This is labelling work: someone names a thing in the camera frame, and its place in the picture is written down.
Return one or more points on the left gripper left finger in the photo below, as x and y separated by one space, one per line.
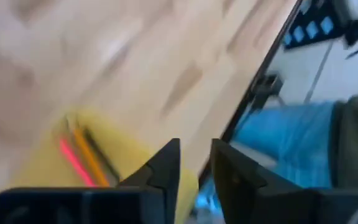
89 205

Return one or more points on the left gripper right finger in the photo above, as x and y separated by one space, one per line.
275 205

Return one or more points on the pink pencil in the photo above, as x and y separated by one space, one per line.
75 161

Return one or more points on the orange pencil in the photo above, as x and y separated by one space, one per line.
92 158

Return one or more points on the black pencil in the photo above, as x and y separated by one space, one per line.
104 155

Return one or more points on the yellow plastic bin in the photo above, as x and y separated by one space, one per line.
42 168

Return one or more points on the dark grey object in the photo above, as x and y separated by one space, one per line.
356 140

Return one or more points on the black table clamp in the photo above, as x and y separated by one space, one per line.
267 88

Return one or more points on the black slotted bracket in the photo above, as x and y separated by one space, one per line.
303 18

